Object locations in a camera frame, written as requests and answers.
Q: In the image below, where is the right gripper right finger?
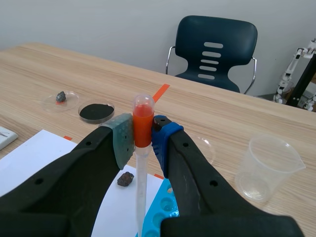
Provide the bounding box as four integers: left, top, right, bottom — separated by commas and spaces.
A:
151, 115, 306, 237

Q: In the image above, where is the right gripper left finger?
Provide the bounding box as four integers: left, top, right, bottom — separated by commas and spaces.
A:
0, 113, 135, 237

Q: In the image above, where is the dropper with red bulb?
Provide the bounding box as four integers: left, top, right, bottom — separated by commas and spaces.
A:
132, 94, 156, 237

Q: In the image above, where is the empty clear glass dish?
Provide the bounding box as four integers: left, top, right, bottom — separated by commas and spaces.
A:
186, 133, 216, 165

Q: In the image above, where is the glass dish with black powder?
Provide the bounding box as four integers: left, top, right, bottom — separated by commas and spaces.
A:
78, 99, 116, 124

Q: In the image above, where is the clear glass dish with stone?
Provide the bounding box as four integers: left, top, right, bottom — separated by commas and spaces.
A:
41, 90, 80, 113

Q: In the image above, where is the white sheet of paper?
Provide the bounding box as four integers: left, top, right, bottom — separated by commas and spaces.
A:
0, 129, 164, 237

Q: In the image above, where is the turquoise rack with round holes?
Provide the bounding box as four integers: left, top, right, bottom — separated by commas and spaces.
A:
135, 178, 181, 237

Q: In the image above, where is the small dark brown stone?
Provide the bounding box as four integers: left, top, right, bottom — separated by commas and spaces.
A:
117, 171, 135, 188

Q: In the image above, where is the clear plastic beaker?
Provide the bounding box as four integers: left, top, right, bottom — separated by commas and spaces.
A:
235, 133, 306, 202

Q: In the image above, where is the small white tile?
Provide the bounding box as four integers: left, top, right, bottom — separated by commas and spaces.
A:
0, 126, 19, 151

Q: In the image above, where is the dark blue chair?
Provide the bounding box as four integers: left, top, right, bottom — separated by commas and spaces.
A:
165, 15, 258, 95

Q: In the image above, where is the black metal post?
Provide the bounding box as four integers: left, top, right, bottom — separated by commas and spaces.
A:
286, 53, 316, 107

